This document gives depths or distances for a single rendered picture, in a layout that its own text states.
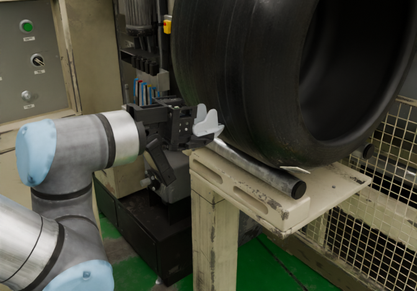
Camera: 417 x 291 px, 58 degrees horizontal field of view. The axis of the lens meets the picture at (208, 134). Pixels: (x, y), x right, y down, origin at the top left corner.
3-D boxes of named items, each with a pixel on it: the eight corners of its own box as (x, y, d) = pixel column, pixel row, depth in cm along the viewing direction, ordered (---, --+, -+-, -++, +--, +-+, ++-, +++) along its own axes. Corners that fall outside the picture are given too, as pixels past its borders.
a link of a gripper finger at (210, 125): (236, 108, 74) (198, 114, 68) (232, 136, 76) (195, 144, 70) (225, 103, 76) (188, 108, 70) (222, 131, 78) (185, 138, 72)
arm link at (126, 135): (115, 177, 60) (90, 153, 66) (143, 170, 63) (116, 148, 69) (116, 123, 56) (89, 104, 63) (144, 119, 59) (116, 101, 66)
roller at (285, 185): (210, 127, 108) (207, 142, 110) (197, 128, 105) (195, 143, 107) (309, 180, 84) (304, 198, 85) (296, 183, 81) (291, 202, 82)
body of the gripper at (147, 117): (201, 106, 67) (141, 115, 59) (197, 150, 70) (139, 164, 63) (177, 94, 72) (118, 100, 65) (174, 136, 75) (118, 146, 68)
